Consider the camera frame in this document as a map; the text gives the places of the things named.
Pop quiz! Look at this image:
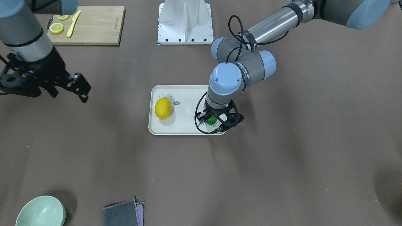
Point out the white rabbit print tray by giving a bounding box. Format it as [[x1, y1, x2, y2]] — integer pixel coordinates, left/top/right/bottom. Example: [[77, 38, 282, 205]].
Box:
[[148, 85, 208, 135]]

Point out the wooden cutting board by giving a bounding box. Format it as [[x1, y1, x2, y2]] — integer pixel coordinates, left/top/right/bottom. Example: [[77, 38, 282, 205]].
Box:
[[47, 6, 125, 46]]

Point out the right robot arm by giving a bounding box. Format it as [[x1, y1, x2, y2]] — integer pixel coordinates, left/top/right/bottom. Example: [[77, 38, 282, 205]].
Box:
[[0, 0, 91, 103]]

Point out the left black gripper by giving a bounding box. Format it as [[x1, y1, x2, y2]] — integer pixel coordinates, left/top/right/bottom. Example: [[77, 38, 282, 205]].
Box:
[[196, 100, 244, 132]]

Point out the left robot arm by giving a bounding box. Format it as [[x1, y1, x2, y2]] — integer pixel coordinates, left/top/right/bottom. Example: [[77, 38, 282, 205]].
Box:
[[195, 0, 391, 134]]

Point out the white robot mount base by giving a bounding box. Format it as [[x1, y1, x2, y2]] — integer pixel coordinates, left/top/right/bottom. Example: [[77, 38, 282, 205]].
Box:
[[158, 0, 214, 45]]

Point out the yellow plastic knife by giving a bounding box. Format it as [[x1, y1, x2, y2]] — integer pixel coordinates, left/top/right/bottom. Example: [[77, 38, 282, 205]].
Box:
[[66, 10, 81, 38]]

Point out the yellow lemon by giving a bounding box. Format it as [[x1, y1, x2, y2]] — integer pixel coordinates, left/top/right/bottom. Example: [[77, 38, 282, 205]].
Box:
[[155, 97, 172, 120]]

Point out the grey folded cloth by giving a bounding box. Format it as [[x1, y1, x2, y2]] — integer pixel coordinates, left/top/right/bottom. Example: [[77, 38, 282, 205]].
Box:
[[102, 197, 144, 226]]

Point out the lemon slice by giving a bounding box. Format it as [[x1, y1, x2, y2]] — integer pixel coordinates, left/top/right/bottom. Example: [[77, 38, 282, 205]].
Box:
[[48, 23, 65, 35], [56, 15, 71, 21]]

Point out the mint green bowl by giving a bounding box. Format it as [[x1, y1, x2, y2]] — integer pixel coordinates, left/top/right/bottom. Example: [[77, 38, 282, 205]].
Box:
[[15, 196, 66, 226]]

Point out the green lime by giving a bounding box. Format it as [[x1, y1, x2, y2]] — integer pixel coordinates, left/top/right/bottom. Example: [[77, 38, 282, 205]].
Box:
[[207, 115, 217, 126]]

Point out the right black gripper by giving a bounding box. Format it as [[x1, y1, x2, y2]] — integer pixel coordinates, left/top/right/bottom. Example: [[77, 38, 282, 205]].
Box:
[[0, 47, 91, 103]]

